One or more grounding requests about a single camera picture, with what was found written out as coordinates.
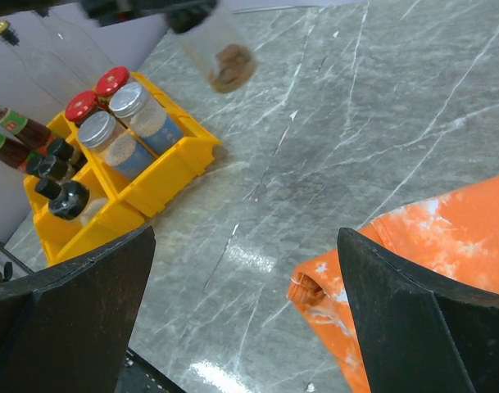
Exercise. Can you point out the black-lid jar brown powder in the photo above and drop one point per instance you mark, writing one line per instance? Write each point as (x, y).
(214, 43)

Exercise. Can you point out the tall oil bottle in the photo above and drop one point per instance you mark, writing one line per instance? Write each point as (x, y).
(40, 66)
(75, 47)

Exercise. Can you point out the red-lid sauce jar back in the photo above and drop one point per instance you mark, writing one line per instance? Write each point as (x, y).
(112, 81)

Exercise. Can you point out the black-lid jar white powder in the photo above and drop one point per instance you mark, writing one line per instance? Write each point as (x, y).
(71, 201)

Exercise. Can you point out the yellow compartment bin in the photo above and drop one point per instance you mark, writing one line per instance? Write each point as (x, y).
(130, 203)

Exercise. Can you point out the orange tie-dye cloth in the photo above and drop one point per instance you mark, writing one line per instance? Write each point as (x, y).
(455, 234)

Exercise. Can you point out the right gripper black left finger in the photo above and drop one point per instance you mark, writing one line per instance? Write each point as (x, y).
(66, 328)

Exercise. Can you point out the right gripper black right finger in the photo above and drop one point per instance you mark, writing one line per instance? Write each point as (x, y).
(418, 331)

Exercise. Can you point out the blue-label clear jar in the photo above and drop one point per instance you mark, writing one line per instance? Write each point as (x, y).
(136, 107)

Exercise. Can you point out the black-cap spice shaker front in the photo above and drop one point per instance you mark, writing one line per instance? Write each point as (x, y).
(56, 169)

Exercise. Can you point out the black-cap spice shaker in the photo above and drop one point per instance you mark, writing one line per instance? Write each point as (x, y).
(61, 149)
(56, 169)

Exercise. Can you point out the green-label sauce bottle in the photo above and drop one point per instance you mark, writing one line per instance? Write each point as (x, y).
(14, 154)
(33, 134)

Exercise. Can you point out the white-lid jar edge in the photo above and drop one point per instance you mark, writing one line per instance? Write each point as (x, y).
(104, 136)

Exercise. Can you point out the red-lid sauce jar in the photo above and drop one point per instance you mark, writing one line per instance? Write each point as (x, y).
(112, 81)
(82, 106)

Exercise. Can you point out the black-cap spice shaker back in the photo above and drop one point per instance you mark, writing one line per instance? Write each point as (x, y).
(61, 149)

